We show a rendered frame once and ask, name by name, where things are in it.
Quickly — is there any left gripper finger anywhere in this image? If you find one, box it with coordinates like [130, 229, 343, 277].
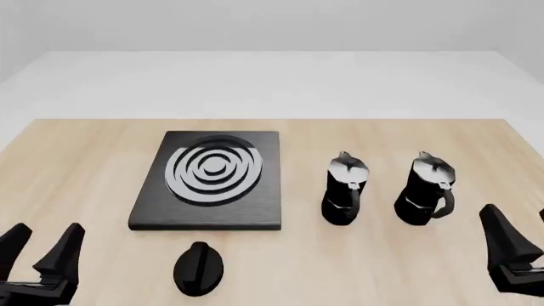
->
[32, 222, 86, 288]
[0, 222, 33, 284]

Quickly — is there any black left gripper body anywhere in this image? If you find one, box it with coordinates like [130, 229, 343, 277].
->
[0, 280, 76, 306]

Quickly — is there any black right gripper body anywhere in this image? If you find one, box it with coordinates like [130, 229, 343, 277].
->
[494, 252, 544, 294]

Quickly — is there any black moka pot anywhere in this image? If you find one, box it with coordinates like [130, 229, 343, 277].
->
[320, 150, 371, 227]
[394, 150, 458, 227]

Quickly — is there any flat black stove plate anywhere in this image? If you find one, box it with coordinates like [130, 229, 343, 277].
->
[127, 130, 283, 232]

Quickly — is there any round black stove knob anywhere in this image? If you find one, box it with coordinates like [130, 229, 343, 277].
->
[173, 241, 224, 298]

